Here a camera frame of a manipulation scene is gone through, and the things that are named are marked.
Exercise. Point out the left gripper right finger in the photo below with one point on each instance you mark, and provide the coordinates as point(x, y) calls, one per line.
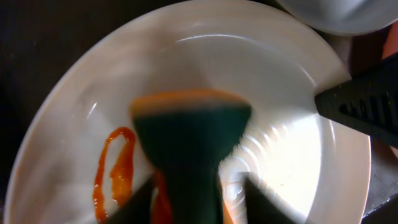
point(259, 209)

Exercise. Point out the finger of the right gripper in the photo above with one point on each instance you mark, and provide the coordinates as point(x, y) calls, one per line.
point(367, 103)

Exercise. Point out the green and orange sponge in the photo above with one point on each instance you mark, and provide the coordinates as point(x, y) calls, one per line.
point(185, 135)

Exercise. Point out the pale green top plate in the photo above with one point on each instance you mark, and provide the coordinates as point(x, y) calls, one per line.
point(343, 17)

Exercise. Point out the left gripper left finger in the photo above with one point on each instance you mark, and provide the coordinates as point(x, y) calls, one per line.
point(137, 209)

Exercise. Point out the white plate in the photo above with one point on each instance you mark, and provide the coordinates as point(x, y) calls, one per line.
point(315, 169)

